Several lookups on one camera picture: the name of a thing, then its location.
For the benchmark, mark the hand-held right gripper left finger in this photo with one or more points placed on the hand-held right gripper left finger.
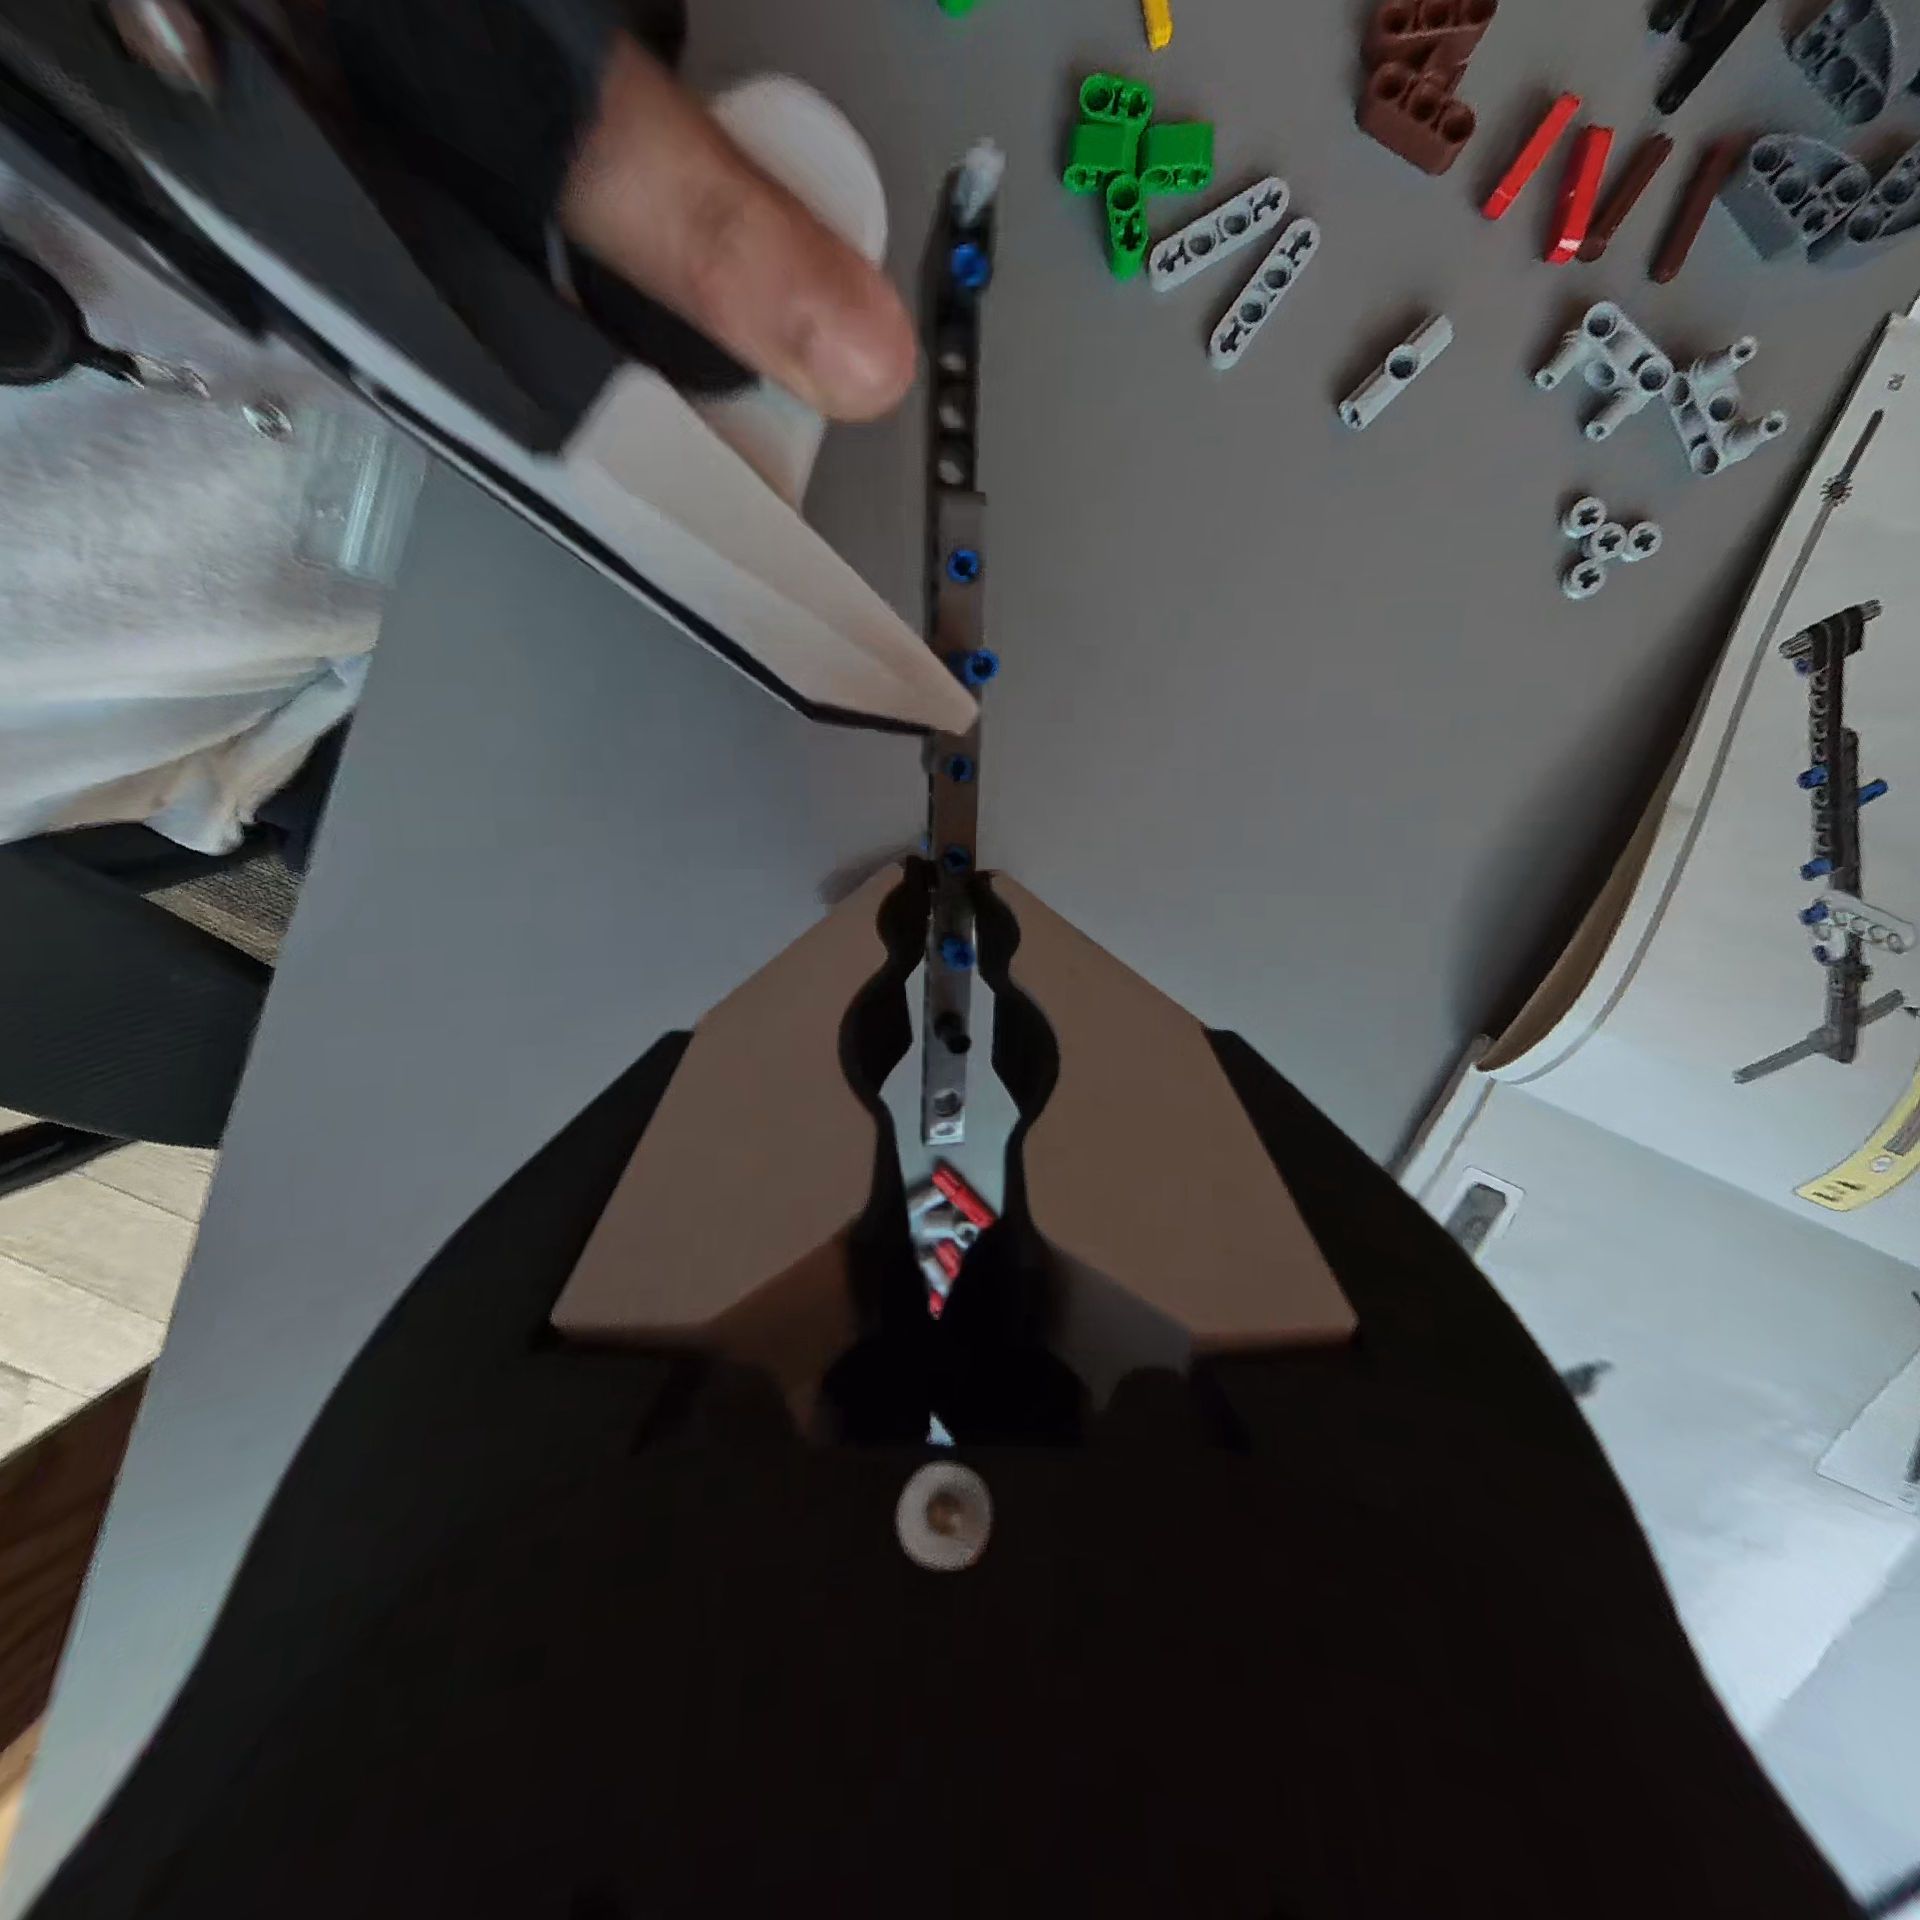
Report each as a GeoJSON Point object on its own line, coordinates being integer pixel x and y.
{"type": "Point", "coordinates": [704, 1185]}

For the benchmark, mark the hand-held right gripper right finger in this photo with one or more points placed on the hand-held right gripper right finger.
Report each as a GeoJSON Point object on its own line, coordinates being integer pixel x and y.
{"type": "Point", "coordinates": [1185, 1185]}

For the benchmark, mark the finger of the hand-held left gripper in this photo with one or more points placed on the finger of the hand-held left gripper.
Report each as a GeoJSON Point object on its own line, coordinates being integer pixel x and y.
{"type": "Point", "coordinates": [750, 585]}

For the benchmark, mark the black lego beam assembly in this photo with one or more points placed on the black lego beam assembly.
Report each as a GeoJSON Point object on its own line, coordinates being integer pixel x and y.
{"type": "Point", "coordinates": [954, 434]}

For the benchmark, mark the pile of small lego pieces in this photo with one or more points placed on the pile of small lego pieces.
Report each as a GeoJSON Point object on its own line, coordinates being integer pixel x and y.
{"type": "Point", "coordinates": [943, 1222]}

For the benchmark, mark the lego instruction booklet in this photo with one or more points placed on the lego instruction booklet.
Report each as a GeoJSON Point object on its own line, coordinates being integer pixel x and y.
{"type": "Point", "coordinates": [1650, 1351]}

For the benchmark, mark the green lego connector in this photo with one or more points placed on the green lego connector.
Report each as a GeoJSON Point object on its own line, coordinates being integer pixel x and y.
{"type": "Point", "coordinates": [1127, 225]}
{"type": "Point", "coordinates": [1180, 157]}
{"type": "Point", "coordinates": [1098, 154]}
{"type": "Point", "coordinates": [1119, 99]}

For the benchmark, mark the grey thin lego liftarm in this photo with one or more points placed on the grey thin lego liftarm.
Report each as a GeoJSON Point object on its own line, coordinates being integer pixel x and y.
{"type": "Point", "coordinates": [1218, 237]}
{"type": "Point", "coordinates": [1265, 295]}

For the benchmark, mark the yellow lego axle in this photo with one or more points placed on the yellow lego axle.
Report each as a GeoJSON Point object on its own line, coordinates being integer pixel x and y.
{"type": "Point", "coordinates": [1155, 20]}

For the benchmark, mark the brown lego beam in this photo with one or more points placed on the brown lego beam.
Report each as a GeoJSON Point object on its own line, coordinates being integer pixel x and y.
{"type": "Point", "coordinates": [1413, 120]}
{"type": "Point", "coordinates": [1441, 32]}

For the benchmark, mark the grey lego cross connector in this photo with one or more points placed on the grey lego cross connector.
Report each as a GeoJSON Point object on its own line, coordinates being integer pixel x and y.
{"type": "Point", "coordinates": [1609, 369]}
{"type": "Point", "coordinates": [1723, 408]}

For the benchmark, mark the red lego axle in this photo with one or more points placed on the red lego axle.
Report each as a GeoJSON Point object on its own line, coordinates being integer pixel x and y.
{"type": "Point", "coordinates": [1580, 193]}
{"type": "Point", "coordinates": [1531, 159]}

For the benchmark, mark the brown lego axle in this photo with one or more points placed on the brown lego axle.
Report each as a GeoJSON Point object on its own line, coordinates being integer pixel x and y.
{"type": "Point", "coordinates": [1626, 194]}
{"type": "Point", "coordinates": [1698, 210]}

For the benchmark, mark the black lego piece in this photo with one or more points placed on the black lego piece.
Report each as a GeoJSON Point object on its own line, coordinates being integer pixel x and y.
{"type": "Point", "coordinates": [1707, 52]}

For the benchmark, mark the grey curved lego panel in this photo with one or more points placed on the grey curved lego panel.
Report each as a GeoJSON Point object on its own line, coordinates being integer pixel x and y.
{"type": "Point", "coordinates": [1886, 210]}
{"type": "Point", "coordinates": [1844, 57]}
{"type": "Point", "coordinates": [1793, 188]}

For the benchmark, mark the person's left hand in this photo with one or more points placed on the person's left hand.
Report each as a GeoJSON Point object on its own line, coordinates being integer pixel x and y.
{"type": "Point", "coordinates": [720, 255]}

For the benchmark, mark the person's white shirt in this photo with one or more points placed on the person's white shirt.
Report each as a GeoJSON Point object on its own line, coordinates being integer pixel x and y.
{"type": "Point", "coordinates": [150, 630]}

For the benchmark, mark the small grey liftarm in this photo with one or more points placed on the small grey liftarm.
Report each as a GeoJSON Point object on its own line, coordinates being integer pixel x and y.
{"type": "Point", "coordinates": [1397, 370]}

